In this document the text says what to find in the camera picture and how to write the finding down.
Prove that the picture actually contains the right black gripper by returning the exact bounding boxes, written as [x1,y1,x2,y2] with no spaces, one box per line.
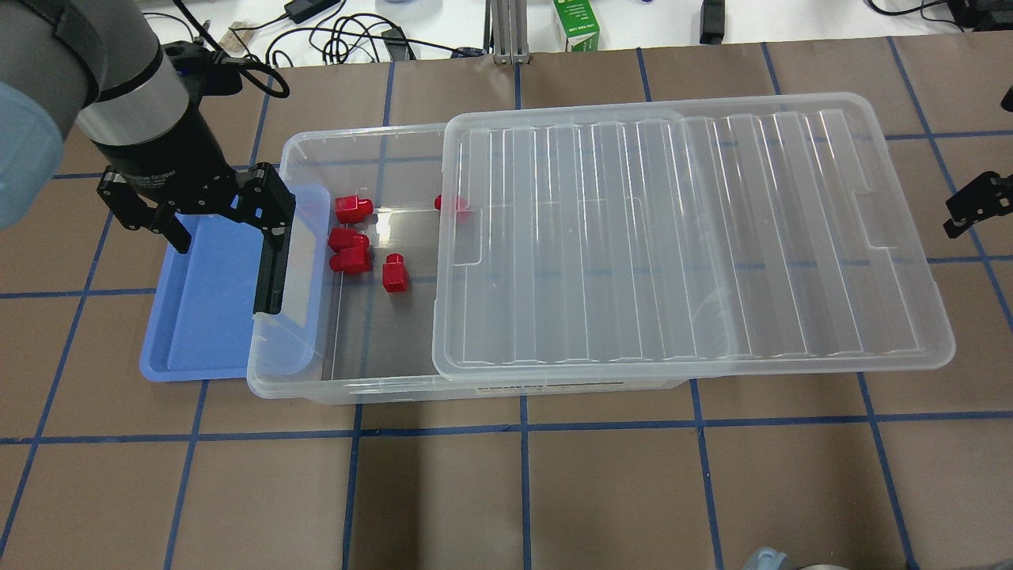
[943,172,1012,239]

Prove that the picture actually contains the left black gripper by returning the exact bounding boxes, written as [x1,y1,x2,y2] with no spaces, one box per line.
[97,44,296,257]

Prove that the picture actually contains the red block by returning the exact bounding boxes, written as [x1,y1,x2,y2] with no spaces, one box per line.
[328,245,373,275]
[333,195,375,225]
[327,226,370,253]
[434,194,472,222]
[382,253,410,295]

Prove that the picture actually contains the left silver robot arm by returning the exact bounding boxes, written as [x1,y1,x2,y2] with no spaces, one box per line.
[1,1,294,255]

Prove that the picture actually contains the red block in box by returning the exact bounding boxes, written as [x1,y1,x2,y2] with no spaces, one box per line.
[327,226,370,253]
[382,253,410,295]
[328,245,373,275]
[434,194,472,222]

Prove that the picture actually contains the clear plastic storage box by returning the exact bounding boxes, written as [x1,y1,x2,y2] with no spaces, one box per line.
[246,123,679,405]

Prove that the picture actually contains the blue plastic tray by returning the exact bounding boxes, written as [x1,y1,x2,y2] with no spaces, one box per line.
[140,184,332,382]

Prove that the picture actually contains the black power adapter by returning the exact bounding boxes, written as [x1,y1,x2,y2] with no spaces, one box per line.
[283,0,343,23]

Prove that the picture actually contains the green white carton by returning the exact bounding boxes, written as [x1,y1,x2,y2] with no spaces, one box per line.
[551,0,601,53]

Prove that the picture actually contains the aluminium frame post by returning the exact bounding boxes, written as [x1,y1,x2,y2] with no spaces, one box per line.
[484,0,531,65]

